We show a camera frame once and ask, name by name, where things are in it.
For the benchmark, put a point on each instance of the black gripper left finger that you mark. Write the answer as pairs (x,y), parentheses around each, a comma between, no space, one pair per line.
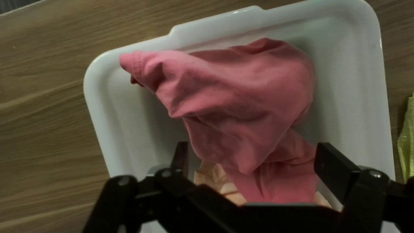
(130,202)

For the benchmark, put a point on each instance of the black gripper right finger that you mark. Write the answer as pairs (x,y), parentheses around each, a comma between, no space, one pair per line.
(367,202)

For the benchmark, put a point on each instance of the white plastic bin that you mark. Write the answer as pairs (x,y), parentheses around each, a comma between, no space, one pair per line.
(121,129)

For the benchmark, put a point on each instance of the pink cloth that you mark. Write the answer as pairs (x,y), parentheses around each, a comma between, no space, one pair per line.
(237,107)

